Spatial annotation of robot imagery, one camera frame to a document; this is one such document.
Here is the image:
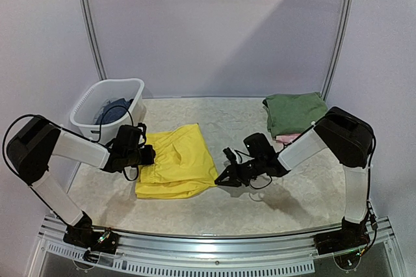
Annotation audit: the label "yellow garment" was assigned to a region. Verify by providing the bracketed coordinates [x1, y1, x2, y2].
[135, 124, 218, 200]

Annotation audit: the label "green sleeveless shirt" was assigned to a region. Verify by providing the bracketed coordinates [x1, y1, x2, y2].
[262, 92, 328, 138]

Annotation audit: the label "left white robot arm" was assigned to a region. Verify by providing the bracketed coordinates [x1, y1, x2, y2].
[1, 114, 155, 247]

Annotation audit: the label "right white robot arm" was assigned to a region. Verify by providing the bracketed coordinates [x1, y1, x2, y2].
[214, 107, 374, 248]

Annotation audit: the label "white plastic laundry basket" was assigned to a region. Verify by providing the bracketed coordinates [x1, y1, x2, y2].
[70, 78, 146, 144]

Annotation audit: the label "pink folded shorts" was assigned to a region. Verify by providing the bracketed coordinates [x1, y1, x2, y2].
[274, 133, 300, 144]

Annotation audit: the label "blue garment in basket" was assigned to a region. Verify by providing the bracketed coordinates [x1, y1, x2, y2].
[94, 98, 133, 125]

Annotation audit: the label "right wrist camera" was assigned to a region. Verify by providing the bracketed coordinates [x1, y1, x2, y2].
[223, 147, 242, 164]

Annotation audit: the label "aluminium front rail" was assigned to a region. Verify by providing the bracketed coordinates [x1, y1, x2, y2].
[29, 217, 406, 276]

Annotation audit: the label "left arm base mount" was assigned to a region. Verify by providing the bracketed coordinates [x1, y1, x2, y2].
[63, 212, 120, 263]

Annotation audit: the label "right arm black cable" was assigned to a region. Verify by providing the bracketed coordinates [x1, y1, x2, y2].
[233, 127, 380, 258]

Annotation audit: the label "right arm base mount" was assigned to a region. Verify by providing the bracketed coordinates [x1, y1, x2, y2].
[313, 213, 378, 270]

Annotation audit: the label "left aluminium corner post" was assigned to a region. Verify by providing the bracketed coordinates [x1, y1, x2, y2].
[79, 0, 107, 81]

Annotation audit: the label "aluminium corner post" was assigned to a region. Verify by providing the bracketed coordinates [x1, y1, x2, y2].
[321, 0, 352, 101]
[79, 0, 107, 81]

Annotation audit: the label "right aluminium corner post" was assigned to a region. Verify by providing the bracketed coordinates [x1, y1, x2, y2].
[321, 0, 352, 101]

